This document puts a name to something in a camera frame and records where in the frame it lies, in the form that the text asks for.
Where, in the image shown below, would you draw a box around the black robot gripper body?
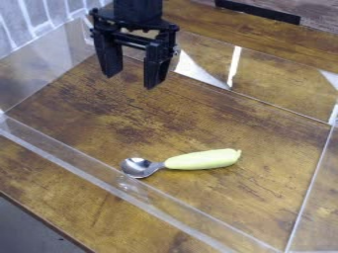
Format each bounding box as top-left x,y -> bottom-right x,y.
89,0 -> 178,53

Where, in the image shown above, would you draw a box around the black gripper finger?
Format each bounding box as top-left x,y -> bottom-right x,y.
92,30 -> 122,78
144,42 -> 170,89

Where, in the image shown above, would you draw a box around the black bar in background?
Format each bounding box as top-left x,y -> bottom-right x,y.
213,0 -> 300,25

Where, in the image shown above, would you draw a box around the green handled metal spoon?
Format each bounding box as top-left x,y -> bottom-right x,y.
120,148 -> 241,179

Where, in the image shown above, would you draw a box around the clear acrylic enclosure walls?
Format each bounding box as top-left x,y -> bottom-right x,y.
0,19 -> 338,253

